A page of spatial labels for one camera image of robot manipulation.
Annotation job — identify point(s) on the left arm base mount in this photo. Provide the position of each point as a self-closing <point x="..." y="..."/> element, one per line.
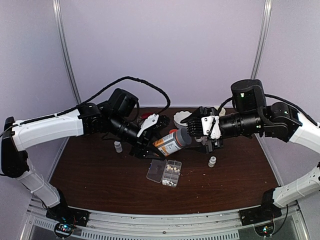
<point x="74" y="217"/>

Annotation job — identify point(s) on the orange pill bottle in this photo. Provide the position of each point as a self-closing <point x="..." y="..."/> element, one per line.
<point x="173" y="131"/>

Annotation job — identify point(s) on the left circuit board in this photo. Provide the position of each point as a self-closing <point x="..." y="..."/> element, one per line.
<point x="63" y="230"/>

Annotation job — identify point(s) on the white pills in organizer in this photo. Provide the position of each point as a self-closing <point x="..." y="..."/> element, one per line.
<point x="167" y="182"/>

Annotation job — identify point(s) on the right aluminium frame post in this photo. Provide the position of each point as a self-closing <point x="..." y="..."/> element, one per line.
<point x="264" y="29"/>

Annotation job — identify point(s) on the amber bottle grey cap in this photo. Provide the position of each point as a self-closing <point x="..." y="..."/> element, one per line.
<point x="173" y="142"/>

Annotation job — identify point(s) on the red patterned plate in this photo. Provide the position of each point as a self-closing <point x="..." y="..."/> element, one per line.
<point x="141" y="119"/>

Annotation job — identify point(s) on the clear pill organizer box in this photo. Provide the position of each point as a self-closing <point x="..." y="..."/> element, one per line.
<point x="157" y="171"/>

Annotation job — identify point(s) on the cream ribbed mug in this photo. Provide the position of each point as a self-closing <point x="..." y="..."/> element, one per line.
<point x="222" y="112"/>

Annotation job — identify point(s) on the right circuit board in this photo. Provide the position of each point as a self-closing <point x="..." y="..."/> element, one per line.
<point x="264" y="229"/>

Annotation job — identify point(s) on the aluminium front rail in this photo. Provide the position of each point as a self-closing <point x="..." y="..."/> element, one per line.
<point x="221" y="225"/>

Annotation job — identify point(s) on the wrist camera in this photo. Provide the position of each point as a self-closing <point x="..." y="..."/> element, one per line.
<point x="161" y="123"/>
<point x="207" y="126"/>

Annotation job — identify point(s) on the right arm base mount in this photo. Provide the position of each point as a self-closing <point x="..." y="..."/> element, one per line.
<point x="258" y="214"/>

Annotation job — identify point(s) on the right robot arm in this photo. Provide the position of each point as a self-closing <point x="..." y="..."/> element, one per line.
<point x="282" y="120"/>

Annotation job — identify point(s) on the aluminium frame post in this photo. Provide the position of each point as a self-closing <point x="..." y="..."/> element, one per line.
<point x="264" y="29"/>
<point x="65" y="52"/>

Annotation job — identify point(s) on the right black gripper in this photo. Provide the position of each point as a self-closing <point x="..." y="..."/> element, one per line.
<point x="210" y="148"/>

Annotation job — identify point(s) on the beige pills in organizer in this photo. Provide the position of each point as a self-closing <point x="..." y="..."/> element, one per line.
<point x="172" y="168"/>

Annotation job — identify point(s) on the left aluminium frame post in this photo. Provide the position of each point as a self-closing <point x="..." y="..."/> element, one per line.
<point x="65" y="52"/>

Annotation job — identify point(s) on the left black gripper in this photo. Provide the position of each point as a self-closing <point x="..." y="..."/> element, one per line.
<point x="141" y="149"/>

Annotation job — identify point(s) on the circuit board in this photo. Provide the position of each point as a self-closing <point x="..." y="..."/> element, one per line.
<point x="63" y="230"/>
<point x="264" y="229"/>

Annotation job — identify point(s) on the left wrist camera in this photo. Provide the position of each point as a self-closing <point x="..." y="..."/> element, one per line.
<point x="161" y="123"/>

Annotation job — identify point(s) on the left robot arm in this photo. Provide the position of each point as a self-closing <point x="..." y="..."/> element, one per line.
<point x="109" y="116"/>

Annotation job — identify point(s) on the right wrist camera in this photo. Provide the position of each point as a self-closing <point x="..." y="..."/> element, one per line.
<point x="207" y="126"/>

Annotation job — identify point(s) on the small white pill bottle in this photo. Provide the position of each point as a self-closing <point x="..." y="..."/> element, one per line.
<point x="212" y="161"/>
<point x="118" y="146"/>

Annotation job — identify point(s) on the white fluted bowl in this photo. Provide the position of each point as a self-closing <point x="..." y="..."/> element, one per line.
<point x="179" y="116"/>

